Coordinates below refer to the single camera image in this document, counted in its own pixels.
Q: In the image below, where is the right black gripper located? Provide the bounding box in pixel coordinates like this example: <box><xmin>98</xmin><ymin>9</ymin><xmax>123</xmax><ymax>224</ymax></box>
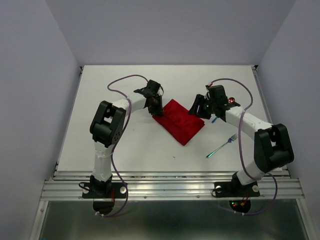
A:
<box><xmin>186</xmin><ymin>94</ymin><xmax>217</xmax><ymax>120</ymax></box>

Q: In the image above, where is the red cloth napkin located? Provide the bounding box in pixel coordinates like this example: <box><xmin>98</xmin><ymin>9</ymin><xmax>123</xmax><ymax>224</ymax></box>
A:
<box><xmin>152</xmin><ymin>99</ymin><xmax>205</xmax><ymax>146</ymax></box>

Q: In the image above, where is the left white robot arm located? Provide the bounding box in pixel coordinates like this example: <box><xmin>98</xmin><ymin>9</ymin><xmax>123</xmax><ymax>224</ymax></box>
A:
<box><xmin>84</xmin><ymin>80</ymin><xmax>164</xmax><ymax>197</ymax></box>

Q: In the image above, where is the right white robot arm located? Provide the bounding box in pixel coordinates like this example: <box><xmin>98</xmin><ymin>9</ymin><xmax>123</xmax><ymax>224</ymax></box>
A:
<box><xmin>188</xmin><ymin>85</ymin><xmax>294</xmax><ymax>195</ymax></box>

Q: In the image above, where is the iridescent metal spoon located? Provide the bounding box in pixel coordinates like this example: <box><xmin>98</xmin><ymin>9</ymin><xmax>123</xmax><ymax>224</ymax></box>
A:
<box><xmin>211</xmin><ymin>97</ymin><xmax>236</xmax><ymax>124</ymax></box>

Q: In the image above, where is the iridescent metal fork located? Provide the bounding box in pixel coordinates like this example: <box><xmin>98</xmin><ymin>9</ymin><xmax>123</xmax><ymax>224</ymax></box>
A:
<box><xmin>205</xmin><ymin>133</ymin><xmax>238</xmax><ymax>159</ymax></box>

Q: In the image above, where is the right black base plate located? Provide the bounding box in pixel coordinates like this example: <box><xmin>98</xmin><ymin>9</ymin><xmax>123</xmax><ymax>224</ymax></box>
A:
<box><xmin>211</xmin><ymin>181</ymin><xmax>260</xmax><ymax>198</ymax></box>

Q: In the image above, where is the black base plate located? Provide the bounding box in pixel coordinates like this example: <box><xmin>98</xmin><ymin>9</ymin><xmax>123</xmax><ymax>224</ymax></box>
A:
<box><xmin>211</xmin><ymin>181</ymin><xmax>260</xmax><ymax>198</ymax></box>
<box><xmin>78</xmin><ymin>182</ymin><xmax>127</xmax><ymax>199</ymax></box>

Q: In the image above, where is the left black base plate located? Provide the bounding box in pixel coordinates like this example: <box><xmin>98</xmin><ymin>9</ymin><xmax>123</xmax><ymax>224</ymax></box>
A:
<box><xmin>78</xmin><ymin>182</ymin><xmax>127</xmax><ymax>199</ymax></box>

